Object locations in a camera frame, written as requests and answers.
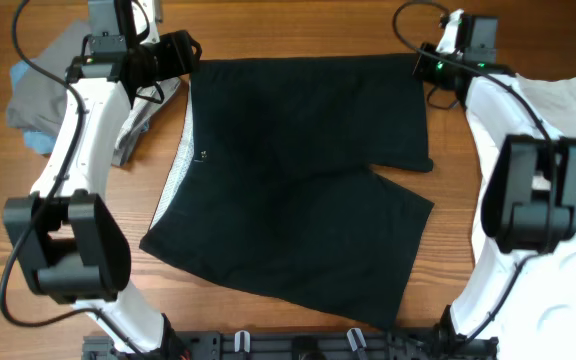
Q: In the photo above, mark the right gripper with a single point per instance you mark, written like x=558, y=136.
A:
x=423, y=56

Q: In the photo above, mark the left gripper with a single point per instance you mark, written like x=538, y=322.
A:
x=182, y=58

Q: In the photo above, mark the black shorts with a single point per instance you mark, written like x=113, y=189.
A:
x=281, y=198

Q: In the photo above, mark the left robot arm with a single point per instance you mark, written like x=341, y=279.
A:
x=64, y=238

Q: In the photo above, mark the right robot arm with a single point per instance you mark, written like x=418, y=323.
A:
x=475, y=42

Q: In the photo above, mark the folded blue garment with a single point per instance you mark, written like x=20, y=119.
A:
x=38, y=106

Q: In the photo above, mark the white t-shirt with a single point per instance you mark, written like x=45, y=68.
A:
x=521, y=295

